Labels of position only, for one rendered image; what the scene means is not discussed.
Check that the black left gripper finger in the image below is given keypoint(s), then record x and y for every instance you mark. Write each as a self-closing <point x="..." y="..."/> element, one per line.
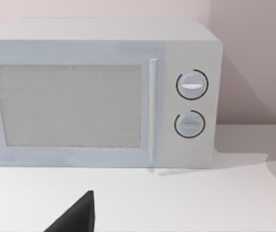
<point x="78" y="216"/>

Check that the pale microwave door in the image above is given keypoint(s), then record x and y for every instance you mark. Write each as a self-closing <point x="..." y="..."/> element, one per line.
<point x="67" y="53"/>

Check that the small pale microwave knob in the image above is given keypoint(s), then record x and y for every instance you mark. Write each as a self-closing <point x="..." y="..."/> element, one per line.
<point x="189" y="124"/>

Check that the pale microwave oven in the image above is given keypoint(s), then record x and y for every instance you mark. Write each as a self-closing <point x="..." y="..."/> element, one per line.
<point x="191" y="55"/>

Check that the large pale microwave knob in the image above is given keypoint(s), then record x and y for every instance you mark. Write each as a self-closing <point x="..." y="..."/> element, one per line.
<point x="191" y="84"/>

